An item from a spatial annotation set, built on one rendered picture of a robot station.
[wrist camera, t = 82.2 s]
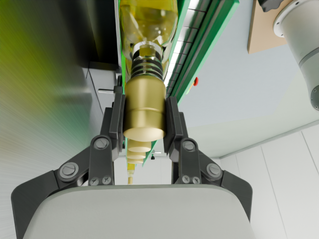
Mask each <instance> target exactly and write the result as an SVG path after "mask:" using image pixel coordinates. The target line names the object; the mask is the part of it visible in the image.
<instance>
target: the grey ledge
mask: <svg viewBox="0 0 319 239"><path fill-rule="evenodd" d="M88 69H89V72H90V75H91V78H92V81H93V84H94V87H95V91H96V94H97V97H98V100H99V103H100V106H101V109H102V112H103V115H104V111H105V107H110V108H112V102H114V96H113V94H110V93H99V92H98V89H110V90H113V89H114V86H116V84H117V79H116V69H119V65H118V64H109V63H100V62H92V61H90V64H89V68H88Z"/></svg>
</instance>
